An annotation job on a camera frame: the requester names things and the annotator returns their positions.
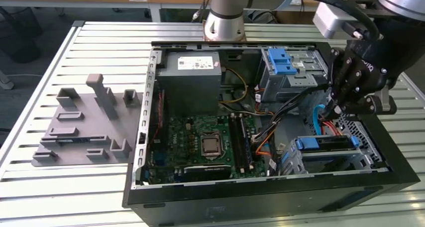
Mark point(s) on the white furniture foot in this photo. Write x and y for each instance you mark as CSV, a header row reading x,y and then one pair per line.
x,y
6,83

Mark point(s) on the hard disk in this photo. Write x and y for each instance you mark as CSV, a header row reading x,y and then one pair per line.
x,y
332,141

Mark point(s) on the silver CPU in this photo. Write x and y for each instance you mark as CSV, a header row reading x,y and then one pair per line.
x,y
209,146

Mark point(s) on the RAM stick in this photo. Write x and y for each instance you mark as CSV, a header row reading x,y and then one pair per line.
x,y
249,142
72,140

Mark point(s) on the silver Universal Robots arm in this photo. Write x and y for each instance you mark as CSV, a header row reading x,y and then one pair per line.
x,y
225,3

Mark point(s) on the green Dell motherboard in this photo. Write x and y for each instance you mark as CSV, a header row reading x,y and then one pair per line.
x,y
185,137

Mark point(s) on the blue plastic drive latch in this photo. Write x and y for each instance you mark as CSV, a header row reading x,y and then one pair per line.
x,y
281,62

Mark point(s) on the grey plastic parts rack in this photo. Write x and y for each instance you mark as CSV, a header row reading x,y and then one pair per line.
x,y
82,127

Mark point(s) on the grey Dell power supply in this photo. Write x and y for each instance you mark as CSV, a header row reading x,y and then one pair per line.
x,y
189,92

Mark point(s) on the dark grey backpack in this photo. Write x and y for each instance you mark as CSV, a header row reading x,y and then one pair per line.
x,y
262,16

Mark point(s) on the silver metal drive cage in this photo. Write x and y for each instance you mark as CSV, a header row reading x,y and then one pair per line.
x,y
298,81

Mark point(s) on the black open PC case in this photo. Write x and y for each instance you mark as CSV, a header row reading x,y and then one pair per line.
x,y
232,204

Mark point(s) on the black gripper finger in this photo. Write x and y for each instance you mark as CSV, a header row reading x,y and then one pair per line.
x,y
333,72
351,97

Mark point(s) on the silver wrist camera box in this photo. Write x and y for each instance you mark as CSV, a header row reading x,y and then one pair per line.
x,y
328,20

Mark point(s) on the black graphics card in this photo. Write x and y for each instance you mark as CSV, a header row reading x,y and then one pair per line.
x,y
205,171

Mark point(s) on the silver metal disk bay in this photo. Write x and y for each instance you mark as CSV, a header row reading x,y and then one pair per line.
x,y
332,154

